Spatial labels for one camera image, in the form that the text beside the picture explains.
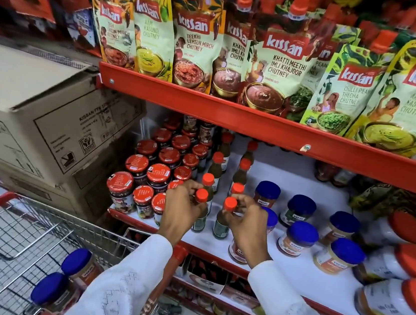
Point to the person's left hand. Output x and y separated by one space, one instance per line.
176 216

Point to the person's right hand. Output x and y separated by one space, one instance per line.
253 234

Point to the person's right thumb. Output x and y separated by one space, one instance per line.
230 219

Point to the person's left thumb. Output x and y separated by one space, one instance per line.
199 210

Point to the small orange-cap sauce bottle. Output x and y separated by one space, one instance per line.
220 229
199 224

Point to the person's left forearm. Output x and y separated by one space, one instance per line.
120 288

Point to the rows of orange-cap bottles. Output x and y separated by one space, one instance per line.
215 167

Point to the open cardboard display tray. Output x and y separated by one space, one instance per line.
202 281

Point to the group of blue-lid jars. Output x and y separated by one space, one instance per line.
299 232

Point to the group of red-lid jars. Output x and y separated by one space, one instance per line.
137 164

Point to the row of dark small bottles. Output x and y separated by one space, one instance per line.
240 297

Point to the red metal shelf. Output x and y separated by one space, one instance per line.
235 117

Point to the white-topped red shelf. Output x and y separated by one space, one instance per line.
314 274

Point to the dark red jar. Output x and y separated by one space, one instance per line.
325 171

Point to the pale label jar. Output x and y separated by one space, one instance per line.
343 178

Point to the blue-lid spread jar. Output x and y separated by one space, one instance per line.
48 289
76 261

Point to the pile of dark green pouches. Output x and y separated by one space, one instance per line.
384 199

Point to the row of green chutney pouches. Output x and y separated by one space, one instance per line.
280 58

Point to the large white orange-lid jar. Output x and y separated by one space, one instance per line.
412 262
390 302
407 227

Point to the large brown cardboard box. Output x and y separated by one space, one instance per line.
29 103

